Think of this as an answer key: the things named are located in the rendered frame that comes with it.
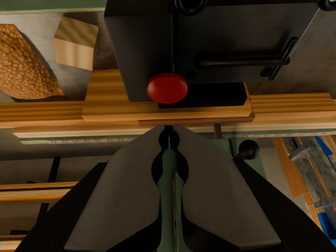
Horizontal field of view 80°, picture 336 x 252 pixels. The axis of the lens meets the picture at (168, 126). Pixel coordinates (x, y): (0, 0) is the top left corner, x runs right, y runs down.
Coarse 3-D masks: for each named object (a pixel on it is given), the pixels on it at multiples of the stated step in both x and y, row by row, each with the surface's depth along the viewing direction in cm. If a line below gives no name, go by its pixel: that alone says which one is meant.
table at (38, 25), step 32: (0, 0) 22; (32, 0) 22; (64, 0) 22; (96, 0) 22; (32, 32) 24; (320, 32) 25; (64, 64) 28; (96, 64) 28; (288, 64) 29; (320, 64) 29; (64, 96) 34
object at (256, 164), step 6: (210, 138) 26; (216, 138) 26; (222, 138) 26; (228, 138) 26; (234, 138) 26; (240, 138) 26; (246, 138) 26; (252, 138) 26; (222, 144) 26; (228, 144) 26; (234, 144) 26; (228, 150) 25; (234, 150) 25; (258, 156) 25; (246, 162) 24; (252, 162) 24; (258, 162) 24; (258, 168) 24; (264, 174) 24
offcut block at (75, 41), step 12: (60, 24) 21; (72, 24) 22; (84, 24) 22; (60, 36) 20; (72, 36) 21; (84, 36) 22; (96, 36) 22; (60, 48) 21; (72, 48) 21; (84, 48) 21; (96, 48) 24; (60, 60) 23; (72, 60) 23; (84, 60) 23
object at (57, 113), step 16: (256, 96) 34; (272, 96) 34; (288, 96) 34; (304, 96) 34; (320, 96) 34; (0, 112) 34; (16, 112) 34; (32, 112) 34; (48, 112) 34; (64, 112) 34; (80, 112) 33; (256, 112) 33; (272, 112) 33; (288, 112) 33; (304, 112) 33; (320, 112) 33
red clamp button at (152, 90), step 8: (152, 80) 14; (160, 80) 14; (168, 80) 14; (176, 80) 14; (184, 80) 14; (152, 88) 14; (160, 88) 14; (168, 88) 14; (176, 88) 14; (184, 88) 14; (152, 96) 15; (160, 96) 15; (168, 96) 15; (176, 96) 15; (184, 96) 15
